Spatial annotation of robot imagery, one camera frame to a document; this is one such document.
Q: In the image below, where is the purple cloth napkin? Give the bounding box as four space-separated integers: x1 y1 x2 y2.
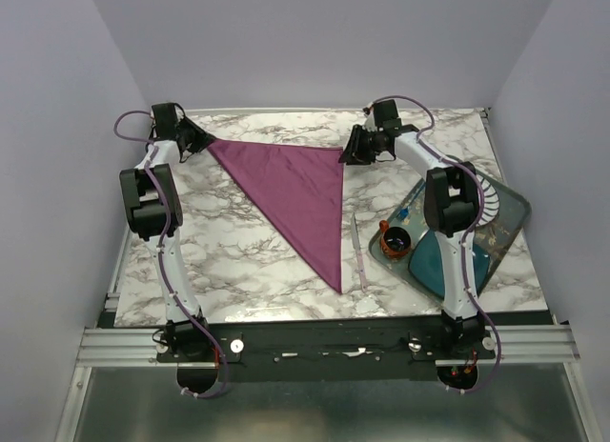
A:
209 139 343 293

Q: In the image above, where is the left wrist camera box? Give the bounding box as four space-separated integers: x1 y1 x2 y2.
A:
152 102 179 139

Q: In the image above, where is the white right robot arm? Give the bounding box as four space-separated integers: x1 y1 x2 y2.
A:
339 125 485 358

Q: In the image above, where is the orange patterned mug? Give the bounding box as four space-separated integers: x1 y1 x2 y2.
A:
378 220 412 260

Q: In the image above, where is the aluminium frame rail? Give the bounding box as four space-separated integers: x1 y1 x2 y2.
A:
76 325 580 368

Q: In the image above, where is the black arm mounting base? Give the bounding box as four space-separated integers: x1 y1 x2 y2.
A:
152 315 496 383

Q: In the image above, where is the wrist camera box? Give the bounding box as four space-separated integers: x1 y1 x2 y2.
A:
371 99 401 130
152 102 179 139

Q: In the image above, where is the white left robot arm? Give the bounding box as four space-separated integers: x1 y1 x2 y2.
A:
113 110 220 361

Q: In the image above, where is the blue plastic fork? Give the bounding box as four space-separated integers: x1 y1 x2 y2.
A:
396 181 425 221

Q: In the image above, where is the green floral serving tray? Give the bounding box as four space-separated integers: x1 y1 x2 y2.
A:
368 172 531 303

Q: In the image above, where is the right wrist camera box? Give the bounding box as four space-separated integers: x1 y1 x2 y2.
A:
371 99 401 130

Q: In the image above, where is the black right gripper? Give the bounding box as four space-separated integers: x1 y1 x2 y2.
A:
336 125 380 167

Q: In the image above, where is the white blue striped plate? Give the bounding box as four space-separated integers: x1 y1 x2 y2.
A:
477 174 499 228

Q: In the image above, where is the teal square plate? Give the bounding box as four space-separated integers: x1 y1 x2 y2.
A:
409 231 491 301

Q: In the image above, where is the pink handled steel knife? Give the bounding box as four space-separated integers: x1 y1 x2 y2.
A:
350 213 368 291

